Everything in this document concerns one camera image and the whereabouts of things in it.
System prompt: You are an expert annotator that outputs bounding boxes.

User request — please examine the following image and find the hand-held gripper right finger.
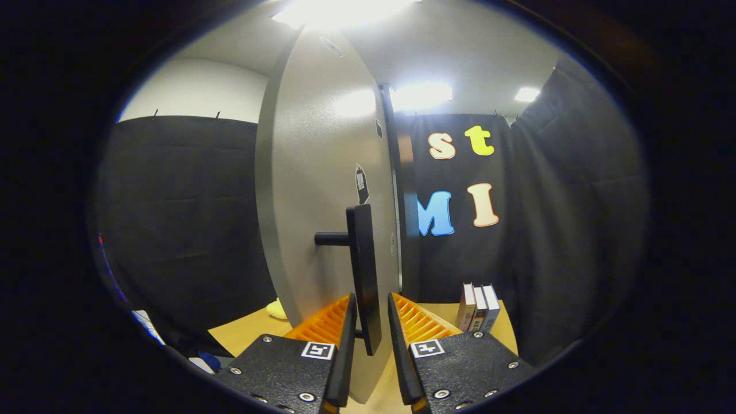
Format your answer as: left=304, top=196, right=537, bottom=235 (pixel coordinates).
left=387, top=292, right=536, bottom=414

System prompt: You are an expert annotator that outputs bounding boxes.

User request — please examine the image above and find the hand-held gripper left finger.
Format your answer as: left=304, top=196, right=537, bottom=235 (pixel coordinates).
left=214, top=292, right=359, bottom=414

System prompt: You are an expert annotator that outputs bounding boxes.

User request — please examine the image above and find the black door handle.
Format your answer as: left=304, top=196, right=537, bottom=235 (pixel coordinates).
left=315, top=204, right=382, bottom=356

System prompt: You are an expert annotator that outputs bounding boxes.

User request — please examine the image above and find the beige cabinet door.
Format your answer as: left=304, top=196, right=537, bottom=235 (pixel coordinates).
left=255, top=29, right=401, bottom=403

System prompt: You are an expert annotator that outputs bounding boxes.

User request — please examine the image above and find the white paperback book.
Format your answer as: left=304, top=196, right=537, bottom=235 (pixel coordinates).
left=469, top=285, right=488, bottom=332

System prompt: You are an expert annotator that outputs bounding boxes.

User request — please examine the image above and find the grey cover book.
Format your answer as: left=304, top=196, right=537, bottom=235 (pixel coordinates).
left=482, top=284, right=501, bottom=333

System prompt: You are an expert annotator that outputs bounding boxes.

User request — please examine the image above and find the blue white object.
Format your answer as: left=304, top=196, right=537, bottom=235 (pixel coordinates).
left=189, top=351, right=223, bottom=374

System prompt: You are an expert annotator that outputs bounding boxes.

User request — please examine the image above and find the black backdrop cloth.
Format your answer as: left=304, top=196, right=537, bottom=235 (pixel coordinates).
left=95, top=55, right=650, bottom=369

